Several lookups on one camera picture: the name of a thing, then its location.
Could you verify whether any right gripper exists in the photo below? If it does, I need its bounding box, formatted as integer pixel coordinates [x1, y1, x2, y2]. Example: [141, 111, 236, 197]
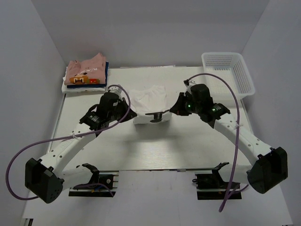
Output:
[171, 92, 202, 116]

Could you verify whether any white printed t shirt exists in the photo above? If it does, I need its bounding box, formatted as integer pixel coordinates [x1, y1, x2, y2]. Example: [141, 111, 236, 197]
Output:
[129, 85, 172, 124]

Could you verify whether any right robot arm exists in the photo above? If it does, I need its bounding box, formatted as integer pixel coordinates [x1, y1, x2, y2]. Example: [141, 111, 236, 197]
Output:
[170, 84, 288, 194]

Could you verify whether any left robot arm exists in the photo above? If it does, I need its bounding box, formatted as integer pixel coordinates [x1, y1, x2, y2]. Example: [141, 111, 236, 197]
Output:
[25, 88, 137, 203]

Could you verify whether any pink folded t shirt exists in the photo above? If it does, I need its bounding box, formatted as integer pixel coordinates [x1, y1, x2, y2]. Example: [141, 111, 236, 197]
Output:
[64, 53, 106, 86]

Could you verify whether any white plastic basket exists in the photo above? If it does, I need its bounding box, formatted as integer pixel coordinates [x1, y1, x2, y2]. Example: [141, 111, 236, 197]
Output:
[201, 52, 255, 101]

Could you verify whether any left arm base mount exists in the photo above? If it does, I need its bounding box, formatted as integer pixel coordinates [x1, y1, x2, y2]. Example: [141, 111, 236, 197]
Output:
[68, 171, 119, 198]

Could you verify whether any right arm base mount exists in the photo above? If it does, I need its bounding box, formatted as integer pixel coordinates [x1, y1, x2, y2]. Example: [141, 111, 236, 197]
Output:
[192, 162, 229, 201]

